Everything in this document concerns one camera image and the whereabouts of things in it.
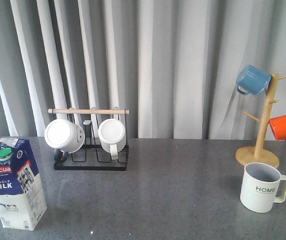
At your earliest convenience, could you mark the wooden mug tree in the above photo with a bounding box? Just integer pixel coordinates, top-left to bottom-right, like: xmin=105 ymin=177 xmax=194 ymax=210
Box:
xmin=235 ymin=73 xmax=286 ymax=168

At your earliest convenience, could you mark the cream HOME mug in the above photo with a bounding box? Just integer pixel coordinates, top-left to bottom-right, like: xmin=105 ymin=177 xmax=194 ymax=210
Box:
xmin=240 ymin=162 xmax=286 ymax=213

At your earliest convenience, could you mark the blue enamel mug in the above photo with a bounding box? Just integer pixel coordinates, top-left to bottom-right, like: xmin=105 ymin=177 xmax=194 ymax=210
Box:
xmin=236 ymin=64 xmax=272 ymax=96

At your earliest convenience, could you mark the blue white milk carton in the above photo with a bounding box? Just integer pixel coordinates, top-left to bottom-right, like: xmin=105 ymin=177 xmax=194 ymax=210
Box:
xmin=0 ymin=137 xmax=47 ymax=231

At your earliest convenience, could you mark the grey pleated curtain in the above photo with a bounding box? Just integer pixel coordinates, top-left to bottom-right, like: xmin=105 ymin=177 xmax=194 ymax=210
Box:
xmin=0 ymin=0 xmax=286 ymax=140

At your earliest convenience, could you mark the black wire mug rack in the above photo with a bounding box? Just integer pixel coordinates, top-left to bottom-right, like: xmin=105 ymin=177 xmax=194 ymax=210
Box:
xmin=48 ymin=108 xmax=129 ymax=171

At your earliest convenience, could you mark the white smiley mug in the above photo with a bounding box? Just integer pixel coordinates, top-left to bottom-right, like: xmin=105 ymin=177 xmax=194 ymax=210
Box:
xmin=44 ymin=119 xmax=85 ymax=162

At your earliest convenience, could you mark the white ribbed mug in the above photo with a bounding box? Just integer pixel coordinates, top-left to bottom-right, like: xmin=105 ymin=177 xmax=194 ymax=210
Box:
xmin=98 ymin=118 xmax=126 ymax=160

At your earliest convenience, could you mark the orange enamel mug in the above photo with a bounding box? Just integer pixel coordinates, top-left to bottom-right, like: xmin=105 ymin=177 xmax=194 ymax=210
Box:
xmin=269 ymin=115 xmax=286 ymax=141

